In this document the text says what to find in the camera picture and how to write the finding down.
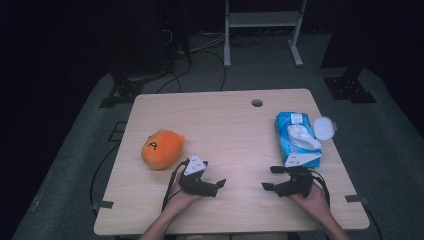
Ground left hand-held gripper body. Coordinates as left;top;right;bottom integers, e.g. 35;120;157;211
178;153;218;198

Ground orange plush toy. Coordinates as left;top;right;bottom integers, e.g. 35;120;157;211
140;128;186;171

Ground white floor cables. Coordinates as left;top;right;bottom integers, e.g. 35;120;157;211
190;30;228;54

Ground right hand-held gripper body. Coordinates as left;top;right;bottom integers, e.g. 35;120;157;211
273;152;322;199

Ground right hand-held gripper cable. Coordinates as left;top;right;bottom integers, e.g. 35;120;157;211
309;169;332;210

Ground person's right hand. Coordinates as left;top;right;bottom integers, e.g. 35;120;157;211
287;181;332;222

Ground hand-held gripper cable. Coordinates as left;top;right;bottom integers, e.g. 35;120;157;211
161;158;191;213
309;169;332;210

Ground black floor cable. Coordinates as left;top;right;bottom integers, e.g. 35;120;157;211
155;49;228;95

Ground white wet wipe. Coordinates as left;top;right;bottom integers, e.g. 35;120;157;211
286;123;323;152

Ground white metal stand frame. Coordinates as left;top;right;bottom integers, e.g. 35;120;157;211
223;0;309;69

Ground black stand base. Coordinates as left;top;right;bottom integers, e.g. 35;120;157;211
98;75;145;109
322;67;378;105

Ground blue wet wipe pack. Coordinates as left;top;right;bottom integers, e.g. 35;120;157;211
273;111;338;169

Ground grey tape strip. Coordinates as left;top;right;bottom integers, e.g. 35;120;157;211
344;194;370;205
91;199;115;211

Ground left hand-held gripper cable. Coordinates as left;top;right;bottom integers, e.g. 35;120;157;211
161;158;191;213

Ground person's left hand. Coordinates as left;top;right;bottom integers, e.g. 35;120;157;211
163;173;205;218

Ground black cable beside table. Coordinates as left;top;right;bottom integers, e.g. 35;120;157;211
88;142;122;215

